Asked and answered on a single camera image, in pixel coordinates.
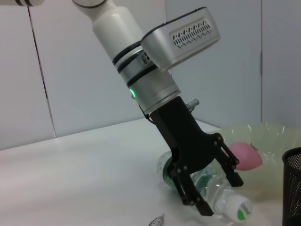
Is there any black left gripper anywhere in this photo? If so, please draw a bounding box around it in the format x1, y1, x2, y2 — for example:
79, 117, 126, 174
149, 96, 244, 217

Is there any clear green-label water bottle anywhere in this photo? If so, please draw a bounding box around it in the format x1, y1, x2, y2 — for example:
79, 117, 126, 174
156, 152, 254, 222

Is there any pink toy peach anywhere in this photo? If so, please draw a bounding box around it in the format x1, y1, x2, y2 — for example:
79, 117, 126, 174
223, 141, 263, 171

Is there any silver white pen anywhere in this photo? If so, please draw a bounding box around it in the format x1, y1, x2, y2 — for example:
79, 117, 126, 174
147, 213, 165, 226

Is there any translucent green fruit plate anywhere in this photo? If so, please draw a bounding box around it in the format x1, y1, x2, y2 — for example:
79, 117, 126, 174
211, 121, 301, 205

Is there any black mesh pen holder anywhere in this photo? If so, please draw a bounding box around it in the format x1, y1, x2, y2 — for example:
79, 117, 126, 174
281, 147, 301, 226

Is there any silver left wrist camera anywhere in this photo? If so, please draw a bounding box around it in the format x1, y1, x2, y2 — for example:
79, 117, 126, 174
140, 7, 222, 73

